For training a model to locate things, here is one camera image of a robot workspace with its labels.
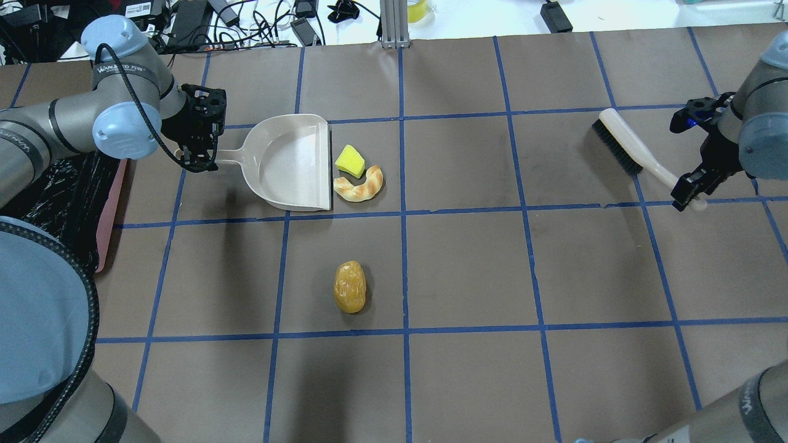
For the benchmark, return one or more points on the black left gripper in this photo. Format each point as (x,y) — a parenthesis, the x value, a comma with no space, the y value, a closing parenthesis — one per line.
(176,130)

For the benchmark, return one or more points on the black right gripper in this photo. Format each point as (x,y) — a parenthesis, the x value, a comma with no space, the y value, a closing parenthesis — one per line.
(721,155)

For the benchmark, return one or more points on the white plastic dustpan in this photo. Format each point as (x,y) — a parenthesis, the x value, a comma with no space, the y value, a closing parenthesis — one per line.
(281,163)

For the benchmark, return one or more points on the white hand brush black bristles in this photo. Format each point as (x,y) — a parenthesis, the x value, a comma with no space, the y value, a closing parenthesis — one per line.
(629,150)

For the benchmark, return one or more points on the yellow sponge piece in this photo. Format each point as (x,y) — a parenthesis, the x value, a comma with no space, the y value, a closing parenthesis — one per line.
(351,162)

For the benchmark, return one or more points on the toy croissant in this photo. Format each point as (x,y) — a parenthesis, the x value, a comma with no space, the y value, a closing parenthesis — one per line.
(374,180)

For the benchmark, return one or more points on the toy yellow potato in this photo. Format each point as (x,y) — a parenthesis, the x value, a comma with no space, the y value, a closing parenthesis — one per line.
(350,287)

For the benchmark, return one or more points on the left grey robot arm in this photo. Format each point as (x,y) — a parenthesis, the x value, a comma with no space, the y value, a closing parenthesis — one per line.
(50,305)

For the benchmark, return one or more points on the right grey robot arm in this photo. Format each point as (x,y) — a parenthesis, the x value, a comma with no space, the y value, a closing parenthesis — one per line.
(746,131)

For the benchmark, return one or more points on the bin with black bag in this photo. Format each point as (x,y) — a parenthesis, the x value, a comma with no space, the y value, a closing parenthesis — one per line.
(67,202)

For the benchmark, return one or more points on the black power adapter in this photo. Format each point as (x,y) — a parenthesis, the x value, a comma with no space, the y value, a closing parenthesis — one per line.
(555,18)

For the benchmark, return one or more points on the yellow tape roll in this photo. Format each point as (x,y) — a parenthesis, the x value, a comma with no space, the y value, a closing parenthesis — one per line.
(417,10)

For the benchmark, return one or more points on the aluminium frame post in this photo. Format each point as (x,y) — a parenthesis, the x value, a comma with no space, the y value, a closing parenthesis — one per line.
(394,24)

